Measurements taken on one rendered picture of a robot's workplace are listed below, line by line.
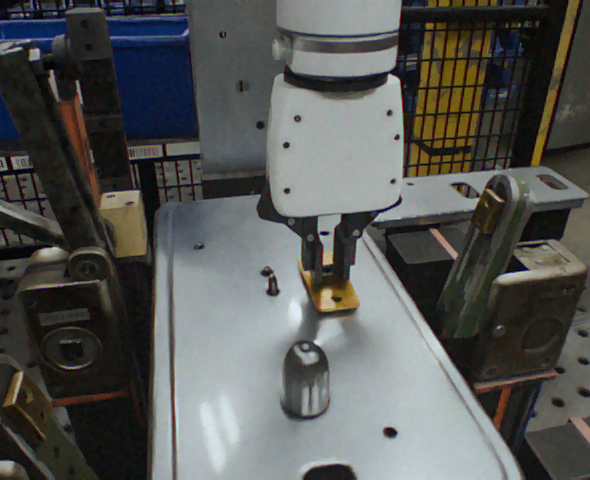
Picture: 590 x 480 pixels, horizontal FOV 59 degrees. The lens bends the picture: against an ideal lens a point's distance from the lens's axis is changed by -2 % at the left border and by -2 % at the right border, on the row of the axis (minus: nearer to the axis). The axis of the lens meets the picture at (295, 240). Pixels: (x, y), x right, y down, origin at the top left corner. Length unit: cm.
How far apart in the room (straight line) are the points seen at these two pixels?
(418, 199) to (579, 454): 34
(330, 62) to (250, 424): 24
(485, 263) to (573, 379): 50
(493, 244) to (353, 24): 19
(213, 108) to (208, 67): 5
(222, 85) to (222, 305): 30
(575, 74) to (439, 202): 272
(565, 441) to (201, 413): 24
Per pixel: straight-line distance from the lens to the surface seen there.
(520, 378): 53
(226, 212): 60
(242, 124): 68
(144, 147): 74
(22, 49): 37
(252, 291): 47
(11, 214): 42
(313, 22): 35
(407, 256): 56
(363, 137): 39
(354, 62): 35
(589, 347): 97
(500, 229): 42
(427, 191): 66
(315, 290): 46
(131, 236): 50
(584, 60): 333
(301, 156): 38
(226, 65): 65
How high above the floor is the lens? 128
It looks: 31 degrees down
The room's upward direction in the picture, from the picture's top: straight up
